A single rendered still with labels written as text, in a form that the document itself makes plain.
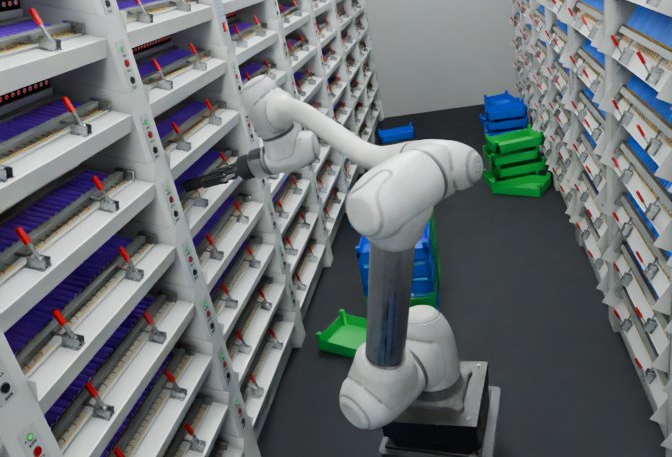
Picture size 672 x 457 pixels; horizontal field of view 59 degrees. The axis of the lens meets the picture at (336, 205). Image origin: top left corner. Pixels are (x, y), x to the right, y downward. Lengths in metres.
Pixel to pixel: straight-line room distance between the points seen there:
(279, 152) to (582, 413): 1.32
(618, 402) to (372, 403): 1.01
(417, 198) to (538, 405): 1.23
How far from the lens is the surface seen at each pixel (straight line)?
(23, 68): 1.31
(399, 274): 1.30
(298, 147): 1.67
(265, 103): 1.61
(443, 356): 1.69
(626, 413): 2.24
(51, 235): 1.40
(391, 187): 1.15
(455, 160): 1.26
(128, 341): 1.60
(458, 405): 1.76
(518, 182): 3.88
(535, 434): 2.15
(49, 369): 1.32
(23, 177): 1.25
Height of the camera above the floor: 1.52
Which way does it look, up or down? 22 degrees down
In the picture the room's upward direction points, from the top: 12 degrees counter-clockwise
